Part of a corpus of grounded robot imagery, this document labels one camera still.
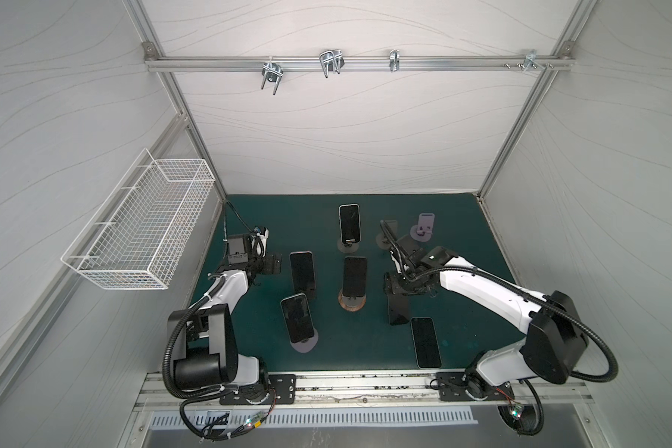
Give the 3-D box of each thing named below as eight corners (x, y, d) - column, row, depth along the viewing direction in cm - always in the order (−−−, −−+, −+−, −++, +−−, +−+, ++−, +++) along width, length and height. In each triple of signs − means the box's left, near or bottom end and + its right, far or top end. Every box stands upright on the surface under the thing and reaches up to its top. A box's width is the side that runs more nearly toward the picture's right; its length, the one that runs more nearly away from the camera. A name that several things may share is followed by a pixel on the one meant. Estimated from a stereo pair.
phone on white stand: (339, 250, 105) (339, 222, 92) (339, 231, 111) (339, 202, 98) (358, 250, 105) (360, 222, 92) (357, 231, 111) (359, 203, 98)
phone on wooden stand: (342, 302, 91) (343, 278, 78) (342, 283, 96) (343, 257, 82) (364, 302, 91) (368, 278, 78) (363, 283, 96) (367, 257, 83)
